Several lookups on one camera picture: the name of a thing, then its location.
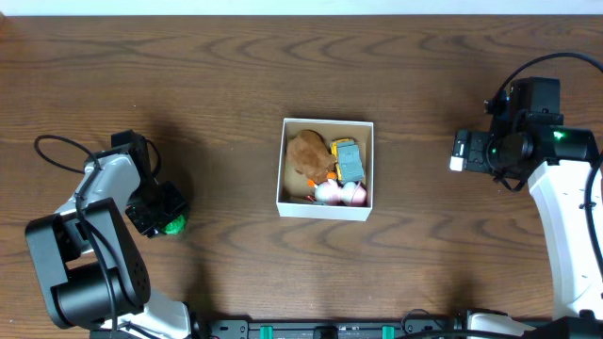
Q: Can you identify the pink white duck figure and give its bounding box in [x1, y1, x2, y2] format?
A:
[307, 179, 367, 207]

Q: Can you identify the yellow grey toy car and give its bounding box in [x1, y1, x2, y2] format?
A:
[331, 138, 365, 184]

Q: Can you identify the green round spinner toy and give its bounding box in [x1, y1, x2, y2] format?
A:
[162, 215, 187, 235]

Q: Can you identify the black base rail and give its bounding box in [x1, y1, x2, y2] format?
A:
[190, 309, 469, 339]

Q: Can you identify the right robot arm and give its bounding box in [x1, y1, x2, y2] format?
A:
[449, 77, 602, 338]

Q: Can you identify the white cardboard box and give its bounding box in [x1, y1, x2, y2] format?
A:
[276, 118, 374, 221]

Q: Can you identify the brown plush toy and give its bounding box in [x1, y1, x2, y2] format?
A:
[285, 130, 336, 184]

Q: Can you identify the pig face rattle drum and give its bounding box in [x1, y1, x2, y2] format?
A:
[288, 195, 327, 205]

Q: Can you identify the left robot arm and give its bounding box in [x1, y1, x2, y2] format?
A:
[24, 130, 205, 338]

